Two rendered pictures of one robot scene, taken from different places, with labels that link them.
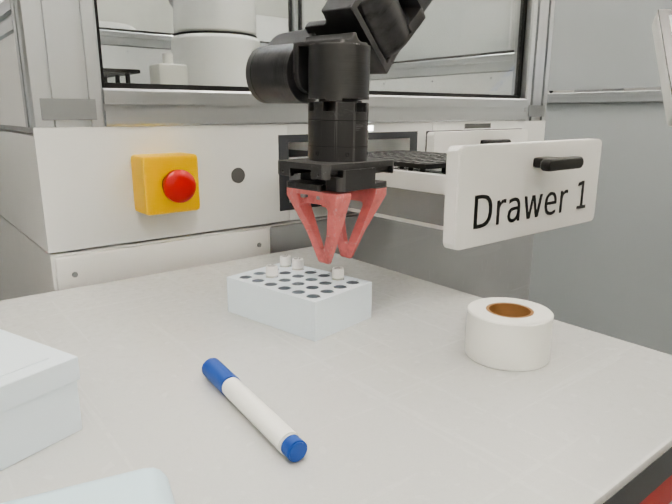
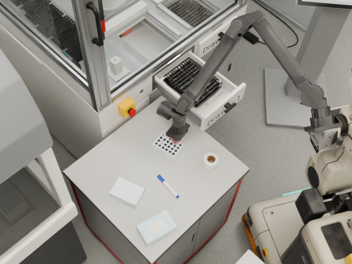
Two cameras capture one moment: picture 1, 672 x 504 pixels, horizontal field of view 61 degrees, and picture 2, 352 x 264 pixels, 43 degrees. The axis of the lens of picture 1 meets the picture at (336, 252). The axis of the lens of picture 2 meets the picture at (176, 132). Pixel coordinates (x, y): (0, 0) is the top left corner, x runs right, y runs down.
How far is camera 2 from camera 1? 1.68 m
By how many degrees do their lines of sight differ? 44
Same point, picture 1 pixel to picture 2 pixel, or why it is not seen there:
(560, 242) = not seen: outside the picture
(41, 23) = (98, 94)
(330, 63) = (178, 123)
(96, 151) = (110, 108)
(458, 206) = (204, 126)
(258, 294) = (160, 150)
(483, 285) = not seen: hidden behind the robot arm
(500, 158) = (215, 112)
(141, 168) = (122, 111)
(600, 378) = (224, 171)
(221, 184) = (137, 95)
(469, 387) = (202, 176)
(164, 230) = not seen: hidden behind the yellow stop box
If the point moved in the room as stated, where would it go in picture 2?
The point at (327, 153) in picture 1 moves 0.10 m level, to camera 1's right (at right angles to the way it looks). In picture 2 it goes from (176, 133) to (199, 131)
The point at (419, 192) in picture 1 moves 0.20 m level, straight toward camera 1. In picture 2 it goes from (195, 114) to (195, 152)
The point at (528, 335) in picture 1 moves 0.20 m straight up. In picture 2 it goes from (213, 166) to (218, 143)
